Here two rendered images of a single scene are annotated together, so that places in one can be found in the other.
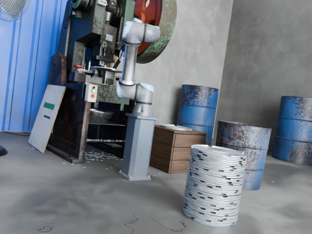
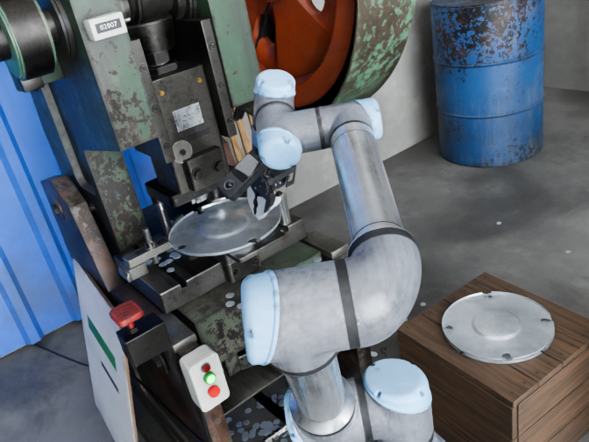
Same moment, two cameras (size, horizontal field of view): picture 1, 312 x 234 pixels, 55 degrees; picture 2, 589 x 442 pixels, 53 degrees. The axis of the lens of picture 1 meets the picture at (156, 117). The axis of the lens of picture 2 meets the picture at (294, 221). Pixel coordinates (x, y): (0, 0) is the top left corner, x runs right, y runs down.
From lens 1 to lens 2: 1.60 m
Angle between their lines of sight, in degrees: 26
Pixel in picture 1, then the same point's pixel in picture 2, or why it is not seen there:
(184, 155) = (549, 429)
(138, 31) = (322, 341)
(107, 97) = not seen: hidden behind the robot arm
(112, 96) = not seen: hidden behind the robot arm
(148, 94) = (417, 424)
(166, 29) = (388, 15)
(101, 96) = (240, 334)
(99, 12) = (114, 63)
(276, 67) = not seen: outside the picture
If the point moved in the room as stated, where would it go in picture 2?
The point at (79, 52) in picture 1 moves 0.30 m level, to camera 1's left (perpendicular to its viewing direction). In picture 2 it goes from (113, 174) to (11, 190)
